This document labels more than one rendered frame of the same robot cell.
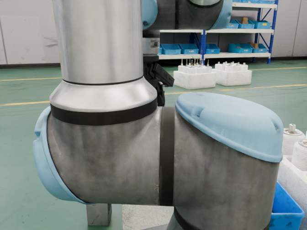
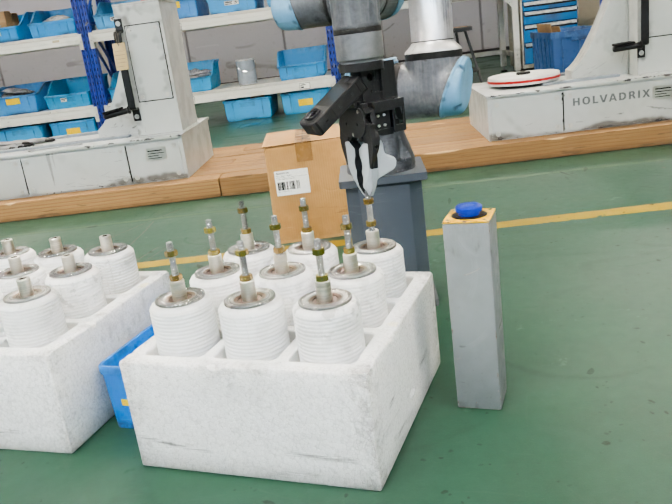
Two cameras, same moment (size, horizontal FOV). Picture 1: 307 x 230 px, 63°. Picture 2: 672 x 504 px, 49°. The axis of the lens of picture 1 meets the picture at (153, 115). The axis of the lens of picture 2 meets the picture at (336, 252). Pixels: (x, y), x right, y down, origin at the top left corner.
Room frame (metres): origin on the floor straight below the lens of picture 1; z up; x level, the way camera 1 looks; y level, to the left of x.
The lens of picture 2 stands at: (1.80, 0.38, 0.61)
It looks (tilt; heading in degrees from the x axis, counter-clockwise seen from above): 17 degrees down; 201
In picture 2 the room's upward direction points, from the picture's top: 8 degrees counter-clockwise
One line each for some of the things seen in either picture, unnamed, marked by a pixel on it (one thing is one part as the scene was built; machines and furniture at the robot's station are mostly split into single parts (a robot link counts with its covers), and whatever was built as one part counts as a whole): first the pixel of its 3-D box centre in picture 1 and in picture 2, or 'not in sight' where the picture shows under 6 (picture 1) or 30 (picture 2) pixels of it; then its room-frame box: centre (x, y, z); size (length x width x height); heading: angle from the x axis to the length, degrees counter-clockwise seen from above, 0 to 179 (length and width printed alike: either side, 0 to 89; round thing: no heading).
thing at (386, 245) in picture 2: not in sight; (374, 246); (0.68, 0.01, 0.25); 0.08 x 0.08 x 0.01
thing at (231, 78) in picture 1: (230, 76); not in sight; (3.45, -1.05, 0.09); 0.39 x 0.39 x 0.18; 20
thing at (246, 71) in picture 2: not in sight; (246, 71); (-3.49, -2.21, 0.35); 0.16 x 0.15 x 0.19; 107
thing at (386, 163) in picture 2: not in sight; (380, 166); (0.67, 0.04, 0.39); 0.06 x 0.03 x 0.09; 141
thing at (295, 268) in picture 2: not in sight; (282, 271); (0.79, -0.11, 0.25); 0.08 x 0.08 x 0.01
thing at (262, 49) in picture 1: (254, 48); not in sight; (6.32, -2.47, 0.36); 0.50 x 0.38 x 0.21; 17
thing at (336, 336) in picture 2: not in sight; (333, 358); (0.91, 0.01, 0.16); 0.10 x 0.10 x 0.18
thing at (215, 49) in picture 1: (207, 48); not in sight; (5.93, -1.24, 0.36); 0.50 x 0.38 x 0.21; 18
